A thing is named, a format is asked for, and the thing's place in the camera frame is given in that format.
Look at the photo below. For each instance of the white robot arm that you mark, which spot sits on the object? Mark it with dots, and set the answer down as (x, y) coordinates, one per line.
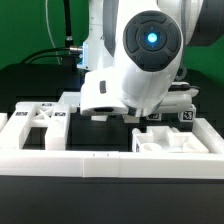
(133, 54)

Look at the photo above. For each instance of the white U-shaped obstacle fence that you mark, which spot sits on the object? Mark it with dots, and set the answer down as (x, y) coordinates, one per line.
(122, 164)

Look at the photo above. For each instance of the white part left edge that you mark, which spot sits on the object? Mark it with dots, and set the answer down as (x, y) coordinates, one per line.
(3, 120)

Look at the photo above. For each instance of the white marker base plate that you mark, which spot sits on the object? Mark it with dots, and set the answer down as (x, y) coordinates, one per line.
(72, 99)

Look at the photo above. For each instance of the white chair seat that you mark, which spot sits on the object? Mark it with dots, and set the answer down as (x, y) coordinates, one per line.
(163, 139)

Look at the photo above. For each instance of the white chair back frame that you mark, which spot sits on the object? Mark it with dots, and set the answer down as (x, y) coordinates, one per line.
(53, 116)

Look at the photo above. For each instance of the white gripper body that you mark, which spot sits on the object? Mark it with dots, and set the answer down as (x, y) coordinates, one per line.
(100, 97)

